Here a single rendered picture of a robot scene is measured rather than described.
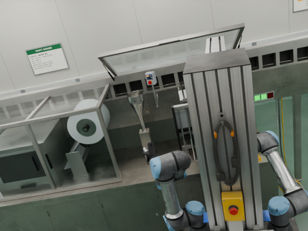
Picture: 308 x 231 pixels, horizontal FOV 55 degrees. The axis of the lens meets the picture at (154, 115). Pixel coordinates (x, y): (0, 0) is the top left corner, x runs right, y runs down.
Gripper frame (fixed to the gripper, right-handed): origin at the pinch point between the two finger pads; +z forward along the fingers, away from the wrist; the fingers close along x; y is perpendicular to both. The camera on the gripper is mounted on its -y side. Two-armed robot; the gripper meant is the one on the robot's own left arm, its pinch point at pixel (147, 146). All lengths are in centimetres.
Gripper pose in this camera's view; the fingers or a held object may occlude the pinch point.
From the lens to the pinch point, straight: 230.4
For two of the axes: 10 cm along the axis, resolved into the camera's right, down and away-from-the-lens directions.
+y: 0.8, 9.2, 3.8
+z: -2.6, -3.5, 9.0
